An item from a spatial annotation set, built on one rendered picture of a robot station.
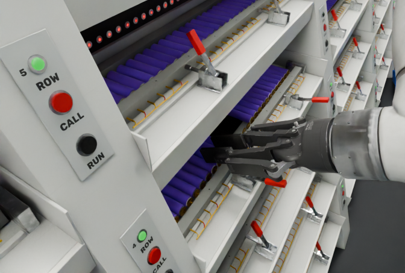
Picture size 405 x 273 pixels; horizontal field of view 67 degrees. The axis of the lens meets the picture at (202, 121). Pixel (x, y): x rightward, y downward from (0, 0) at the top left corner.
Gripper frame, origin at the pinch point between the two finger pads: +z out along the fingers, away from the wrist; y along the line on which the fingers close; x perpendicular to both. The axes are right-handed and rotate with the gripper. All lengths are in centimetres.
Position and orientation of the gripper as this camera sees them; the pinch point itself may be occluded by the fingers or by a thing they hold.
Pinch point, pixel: (222, 148)
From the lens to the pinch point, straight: 55.4
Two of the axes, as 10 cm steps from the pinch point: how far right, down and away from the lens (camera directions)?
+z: -7.3, 0.9, 6.8
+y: -5.4, 5.5, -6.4
